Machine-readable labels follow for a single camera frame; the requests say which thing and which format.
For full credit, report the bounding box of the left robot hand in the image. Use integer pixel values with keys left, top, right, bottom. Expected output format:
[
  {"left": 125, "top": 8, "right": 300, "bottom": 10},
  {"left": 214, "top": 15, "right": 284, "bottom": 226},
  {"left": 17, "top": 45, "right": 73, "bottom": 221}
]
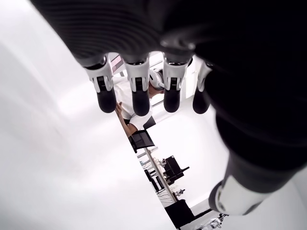
[{"left": 31, "top": 0, "right": 307, "bottom": 216}]

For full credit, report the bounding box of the white VR headset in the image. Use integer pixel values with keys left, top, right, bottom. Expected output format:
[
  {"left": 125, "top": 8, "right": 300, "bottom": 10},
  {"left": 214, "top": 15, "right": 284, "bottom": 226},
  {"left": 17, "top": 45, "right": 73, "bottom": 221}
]
[{"left": 149, "top": 69, "right": 165, "bottom": 91}]

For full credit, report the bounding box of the black equipment stand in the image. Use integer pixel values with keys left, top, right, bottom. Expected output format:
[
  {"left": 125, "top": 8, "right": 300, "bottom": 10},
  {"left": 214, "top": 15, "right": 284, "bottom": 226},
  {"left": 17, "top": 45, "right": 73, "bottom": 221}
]
[{"left": 163, "top": 155, "right": 190, "bottom": 185}]

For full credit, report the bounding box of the seated person in white shirt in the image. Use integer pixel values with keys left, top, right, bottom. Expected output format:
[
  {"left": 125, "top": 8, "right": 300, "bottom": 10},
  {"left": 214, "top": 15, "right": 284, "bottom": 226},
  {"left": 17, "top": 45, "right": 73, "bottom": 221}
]
[{"left": 114, "top": 68, "right": 166, "bottom": 139}]

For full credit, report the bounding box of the black folding chair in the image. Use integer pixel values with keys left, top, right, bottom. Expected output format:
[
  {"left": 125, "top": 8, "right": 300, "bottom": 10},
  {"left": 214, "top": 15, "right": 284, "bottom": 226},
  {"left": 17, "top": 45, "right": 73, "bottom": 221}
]
[{"left": 129, "top": 129, "right": 155, "bottom": 153}]

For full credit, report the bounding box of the pink lit display screen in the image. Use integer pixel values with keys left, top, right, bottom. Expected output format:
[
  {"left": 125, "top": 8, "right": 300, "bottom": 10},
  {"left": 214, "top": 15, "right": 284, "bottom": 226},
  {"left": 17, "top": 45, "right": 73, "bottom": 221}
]
[{"left": 110, "top": 54, "right": 124, "bottom": 74}]

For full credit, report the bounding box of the black cabinet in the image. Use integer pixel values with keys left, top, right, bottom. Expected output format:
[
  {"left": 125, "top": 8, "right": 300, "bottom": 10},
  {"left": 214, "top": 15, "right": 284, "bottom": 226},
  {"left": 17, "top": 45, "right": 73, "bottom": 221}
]
[{"left": 165, "top": 199, "right": 194, "bottom": 222}]

